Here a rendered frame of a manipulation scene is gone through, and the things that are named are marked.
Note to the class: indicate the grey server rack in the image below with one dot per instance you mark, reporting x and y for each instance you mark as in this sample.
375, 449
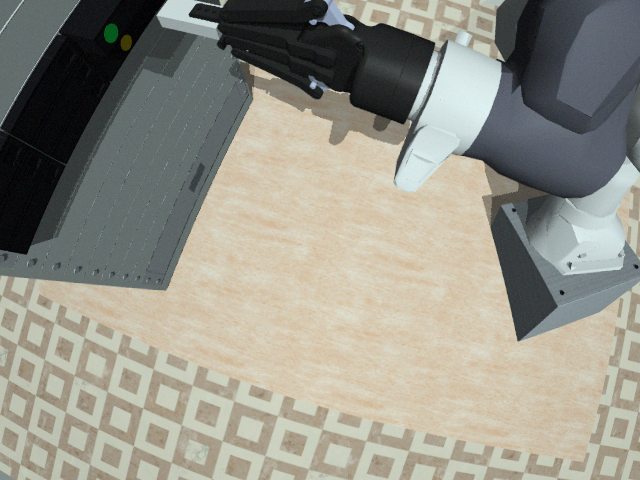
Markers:
134, 181

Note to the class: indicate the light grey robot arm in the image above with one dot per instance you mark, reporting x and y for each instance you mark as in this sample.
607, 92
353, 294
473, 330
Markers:
553, 118

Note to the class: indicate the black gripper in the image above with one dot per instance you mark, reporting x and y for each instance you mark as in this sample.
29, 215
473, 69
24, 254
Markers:
390, 63

